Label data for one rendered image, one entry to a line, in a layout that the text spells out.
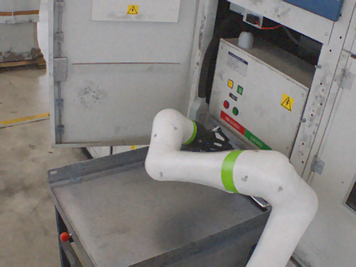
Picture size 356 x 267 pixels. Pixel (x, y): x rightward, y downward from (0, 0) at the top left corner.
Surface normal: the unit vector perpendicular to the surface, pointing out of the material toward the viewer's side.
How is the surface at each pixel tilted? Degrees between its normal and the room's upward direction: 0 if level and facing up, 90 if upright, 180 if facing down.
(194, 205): 0
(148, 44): 90
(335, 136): 90
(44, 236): 0
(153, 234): 0
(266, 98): 90
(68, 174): 90
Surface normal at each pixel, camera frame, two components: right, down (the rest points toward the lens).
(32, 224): 0.12, -0.85
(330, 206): -0.84, 0.19
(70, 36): 0.25, 0.53
